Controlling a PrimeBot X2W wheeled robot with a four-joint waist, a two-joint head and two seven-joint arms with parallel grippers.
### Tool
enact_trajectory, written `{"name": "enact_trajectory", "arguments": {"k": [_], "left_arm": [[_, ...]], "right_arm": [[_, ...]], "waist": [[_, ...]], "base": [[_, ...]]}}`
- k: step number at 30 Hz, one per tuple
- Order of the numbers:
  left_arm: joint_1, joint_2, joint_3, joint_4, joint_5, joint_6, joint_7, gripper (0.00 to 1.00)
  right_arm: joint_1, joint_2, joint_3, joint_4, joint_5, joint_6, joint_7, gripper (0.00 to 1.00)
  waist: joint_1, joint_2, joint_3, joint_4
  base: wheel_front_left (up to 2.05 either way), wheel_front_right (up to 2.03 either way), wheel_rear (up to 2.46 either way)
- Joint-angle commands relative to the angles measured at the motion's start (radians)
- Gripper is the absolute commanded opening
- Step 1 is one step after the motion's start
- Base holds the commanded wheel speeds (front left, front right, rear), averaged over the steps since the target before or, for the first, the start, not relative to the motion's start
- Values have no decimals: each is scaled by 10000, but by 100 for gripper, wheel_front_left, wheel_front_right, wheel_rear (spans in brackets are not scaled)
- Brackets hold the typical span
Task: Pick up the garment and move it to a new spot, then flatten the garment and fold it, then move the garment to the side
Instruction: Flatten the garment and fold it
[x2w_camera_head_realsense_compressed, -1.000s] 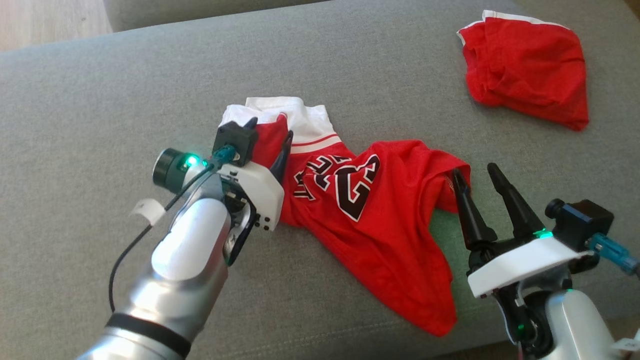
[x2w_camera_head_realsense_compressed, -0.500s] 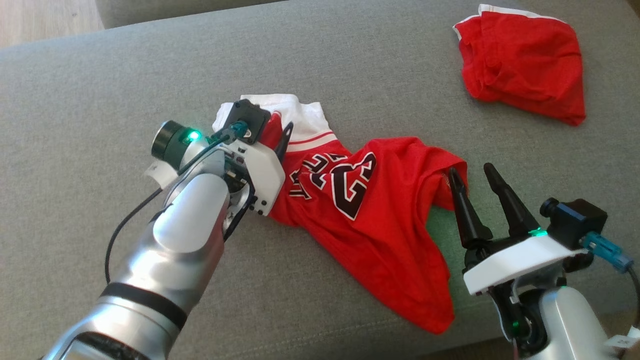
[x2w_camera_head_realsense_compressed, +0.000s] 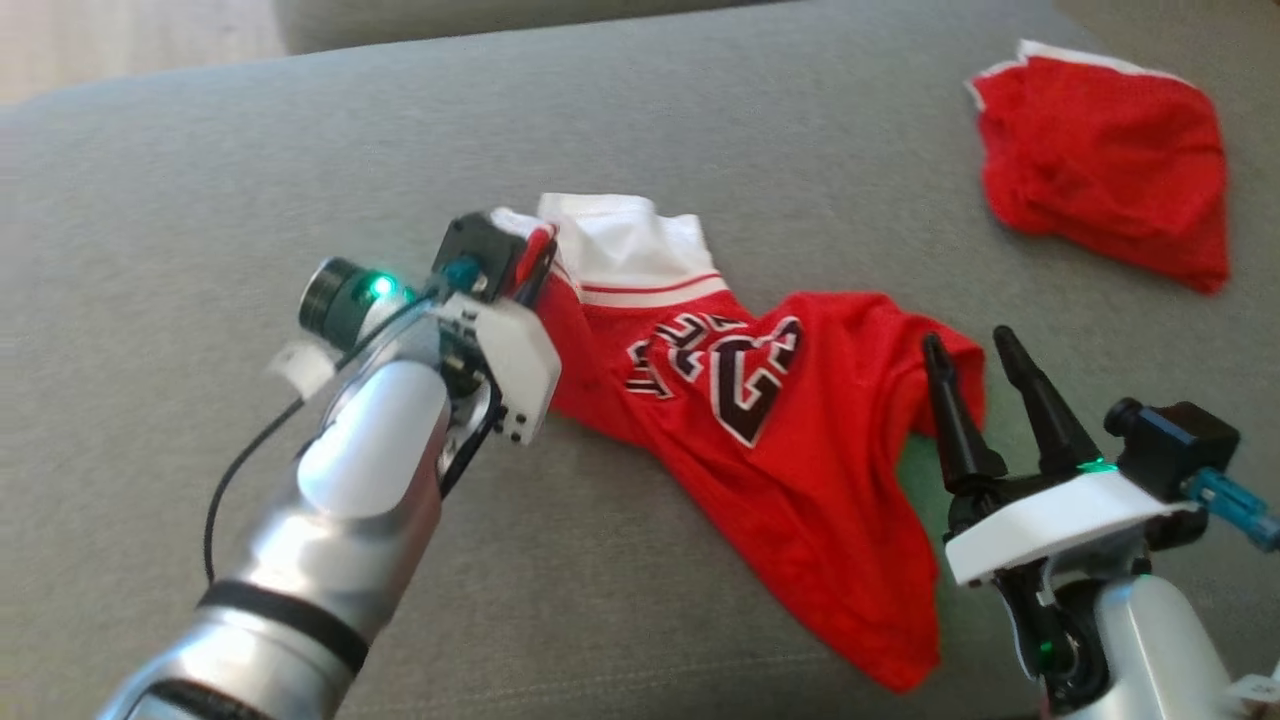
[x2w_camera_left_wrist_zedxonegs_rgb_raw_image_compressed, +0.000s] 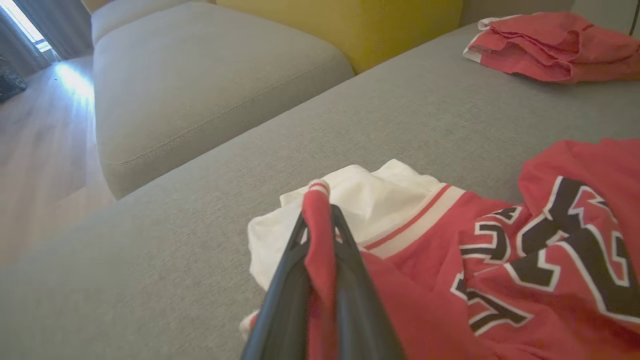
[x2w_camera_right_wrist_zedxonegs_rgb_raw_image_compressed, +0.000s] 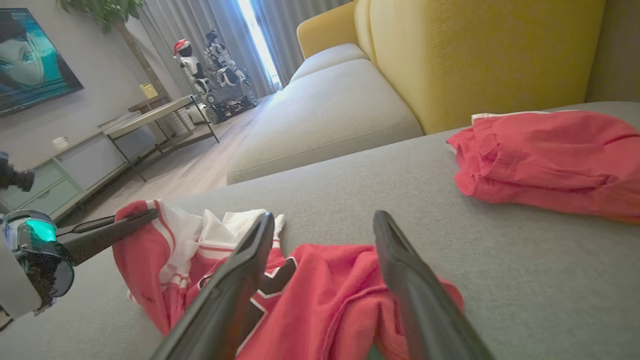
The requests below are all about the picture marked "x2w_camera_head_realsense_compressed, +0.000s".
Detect grey fabric sofa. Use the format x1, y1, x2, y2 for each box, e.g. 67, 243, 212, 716
0, 0, 1280, 720

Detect red shorts with white band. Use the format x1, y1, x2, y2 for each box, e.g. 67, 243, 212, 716
965, 38, 1231, 296

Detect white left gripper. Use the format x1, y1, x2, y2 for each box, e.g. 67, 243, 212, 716
438, 228, 563, 448

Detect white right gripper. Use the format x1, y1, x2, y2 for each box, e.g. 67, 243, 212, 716
922, 325, 1201, 701

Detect red white basketball jersey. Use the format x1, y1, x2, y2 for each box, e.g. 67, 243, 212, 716
490, 192, 989, 694

